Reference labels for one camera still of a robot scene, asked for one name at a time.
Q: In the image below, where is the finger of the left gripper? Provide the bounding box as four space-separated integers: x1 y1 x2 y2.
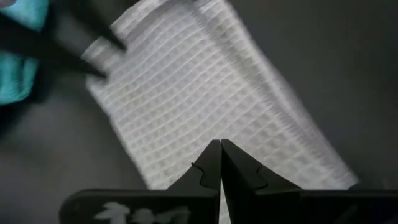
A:
54 0 127 52
0 15 107 79

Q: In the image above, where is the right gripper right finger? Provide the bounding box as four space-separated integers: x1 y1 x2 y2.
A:
220 138 398 224

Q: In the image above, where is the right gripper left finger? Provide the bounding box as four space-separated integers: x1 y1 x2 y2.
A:
58 139 223 224

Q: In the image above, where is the teal microfiber towel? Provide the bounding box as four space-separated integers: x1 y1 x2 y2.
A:
0 0 50 106

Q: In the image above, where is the white waffle towel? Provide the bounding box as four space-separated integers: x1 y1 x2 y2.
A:
80 0 360 224

